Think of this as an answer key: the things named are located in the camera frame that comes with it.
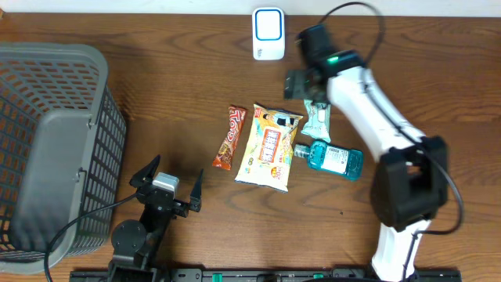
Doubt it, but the yellow snack bag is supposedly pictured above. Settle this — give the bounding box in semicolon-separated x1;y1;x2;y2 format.
235;104;303;193

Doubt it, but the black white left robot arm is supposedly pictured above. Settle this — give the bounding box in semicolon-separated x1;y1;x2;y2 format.
104;155;204;282

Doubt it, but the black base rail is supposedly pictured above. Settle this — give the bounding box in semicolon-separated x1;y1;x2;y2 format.
70;267;463;282

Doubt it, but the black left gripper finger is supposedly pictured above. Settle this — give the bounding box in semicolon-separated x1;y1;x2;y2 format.
189;169;204;212
129;154;160;188

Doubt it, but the gray plastic shopping basket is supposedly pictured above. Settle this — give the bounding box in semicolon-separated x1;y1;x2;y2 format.
1;42;126;275

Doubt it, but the red orange snack packet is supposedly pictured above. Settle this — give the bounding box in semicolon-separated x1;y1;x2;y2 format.
212;106;247;171

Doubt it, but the teal mouthwash bottle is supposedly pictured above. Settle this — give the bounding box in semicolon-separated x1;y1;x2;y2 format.
294;140;364;181

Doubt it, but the mint green tissue pack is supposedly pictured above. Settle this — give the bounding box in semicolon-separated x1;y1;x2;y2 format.
301;99;331;143

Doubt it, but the white barcode scanner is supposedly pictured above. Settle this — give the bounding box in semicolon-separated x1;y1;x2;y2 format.
252;7;285;60

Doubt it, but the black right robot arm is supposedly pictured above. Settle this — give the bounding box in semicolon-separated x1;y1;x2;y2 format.
284;24;448;281

